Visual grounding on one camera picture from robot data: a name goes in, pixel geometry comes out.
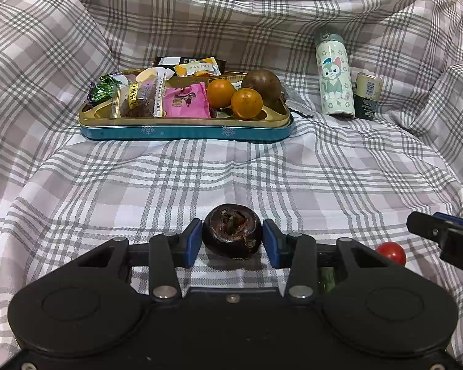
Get orange mandarin right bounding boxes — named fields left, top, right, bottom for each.
left=231, top=88, right=263, bottom=119

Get orange mandarin left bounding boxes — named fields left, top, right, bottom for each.
left=206, top=79, right=236, bottom=109

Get small green can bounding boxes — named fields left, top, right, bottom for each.
left=354, top=72, right=382, bottom=120

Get yellow pastry packet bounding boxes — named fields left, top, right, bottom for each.
left=174, top=57, right=221, bottom=78

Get silver foil wrapper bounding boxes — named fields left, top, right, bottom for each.
left=281, top=83, right=315, bottom=118

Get black snack packet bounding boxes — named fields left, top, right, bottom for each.
left=153, top=56, right=227, bottom=74

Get green cucumber piece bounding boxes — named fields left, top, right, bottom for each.
left=319, top=267, right=336, bottom=294

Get cat print thermos bottle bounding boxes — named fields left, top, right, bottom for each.
left=315, top=27, right=355, bottom=119

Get clear brown date snack packet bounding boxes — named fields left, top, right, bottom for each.
left=110, top=75, right=165, bottom=118

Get orange mandarin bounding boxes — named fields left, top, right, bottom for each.
left=206, top=79, right=236, bottom=109
left=231, top=88, right=263, bottom=119

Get red cherry tomato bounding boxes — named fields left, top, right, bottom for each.
left=375, top=241, right=407, bottom=265

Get plaid grey white cloth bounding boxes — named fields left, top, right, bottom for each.
left=0, top=0, right=463, bottom=365

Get gold and teal tin tray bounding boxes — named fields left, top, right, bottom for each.
left=78, top=94, right=294, bottom=142

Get white snack packet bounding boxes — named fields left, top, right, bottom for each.
left=227, top=75, right=245, bottom=90

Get green foil candy wrapper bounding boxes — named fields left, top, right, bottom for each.
left=86, top=73, right=129, bottom=107

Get white wrapped yellow cake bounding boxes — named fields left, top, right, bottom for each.
left=135, top=67, right=175, bottom=83

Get pink snack packet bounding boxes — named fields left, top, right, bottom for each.
left=163, top=83, right=211, bottom=119

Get brown round passion fruit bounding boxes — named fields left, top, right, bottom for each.
left=241, top=69, right=282, bottom=106

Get dark purple mangosteen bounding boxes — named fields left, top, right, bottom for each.
left=202, top=203, right=262, bottom=260

